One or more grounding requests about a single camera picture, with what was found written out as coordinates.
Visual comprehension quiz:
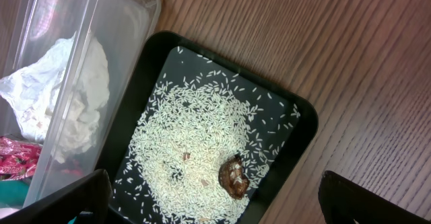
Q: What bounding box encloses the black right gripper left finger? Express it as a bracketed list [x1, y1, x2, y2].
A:
[1, 169, 112, 224]

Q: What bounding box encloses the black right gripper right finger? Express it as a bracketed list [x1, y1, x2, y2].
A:
[318, 171, 430, 224]

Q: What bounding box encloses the red snack wrapper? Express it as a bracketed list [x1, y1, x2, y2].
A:
[1, 136, 42, 181]

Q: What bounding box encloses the white napkin waste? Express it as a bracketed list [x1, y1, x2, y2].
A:
[1, 37, 110, 163]

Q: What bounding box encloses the brown food scrap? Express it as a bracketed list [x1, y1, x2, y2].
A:
[218, 155, 250, 200]

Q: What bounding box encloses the rice pile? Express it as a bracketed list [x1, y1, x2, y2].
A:
[112, 46, 301, 224]

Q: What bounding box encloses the black rectangular waste tray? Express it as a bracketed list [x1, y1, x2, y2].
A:
[96, 31, 319, 224]

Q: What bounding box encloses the clear plastic waste bin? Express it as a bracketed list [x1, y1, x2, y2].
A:
[1, 0, 161, 208]

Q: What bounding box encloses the teal plastic serving tray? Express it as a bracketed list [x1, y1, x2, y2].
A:
[0, 181, 29, 209]

